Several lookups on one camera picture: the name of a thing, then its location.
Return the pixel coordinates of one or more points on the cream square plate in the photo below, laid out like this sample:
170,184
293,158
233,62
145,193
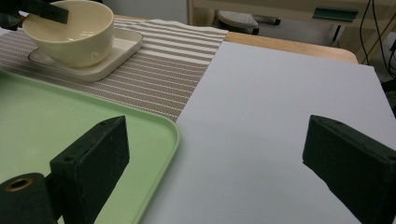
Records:
121,49

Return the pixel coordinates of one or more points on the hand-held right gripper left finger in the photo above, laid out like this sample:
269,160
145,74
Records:
91,168

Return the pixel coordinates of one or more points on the grey green desk bracket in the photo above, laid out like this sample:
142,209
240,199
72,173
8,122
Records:
336,14

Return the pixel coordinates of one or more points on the wooden table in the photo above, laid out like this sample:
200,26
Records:
305,46

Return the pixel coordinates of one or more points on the green plastic tray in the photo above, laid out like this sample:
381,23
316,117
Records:
46,124

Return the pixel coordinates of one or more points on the striped brown placemat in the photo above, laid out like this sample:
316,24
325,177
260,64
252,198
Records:
168,74

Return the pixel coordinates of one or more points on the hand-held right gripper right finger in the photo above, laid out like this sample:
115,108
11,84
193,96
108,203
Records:
358,165

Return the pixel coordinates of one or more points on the foot pedal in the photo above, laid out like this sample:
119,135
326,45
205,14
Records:
238,20

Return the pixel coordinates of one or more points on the cream ceramic bowl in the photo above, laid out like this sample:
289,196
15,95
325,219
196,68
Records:
81,40

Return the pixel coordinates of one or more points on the light wooden desk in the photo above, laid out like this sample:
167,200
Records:
295,7

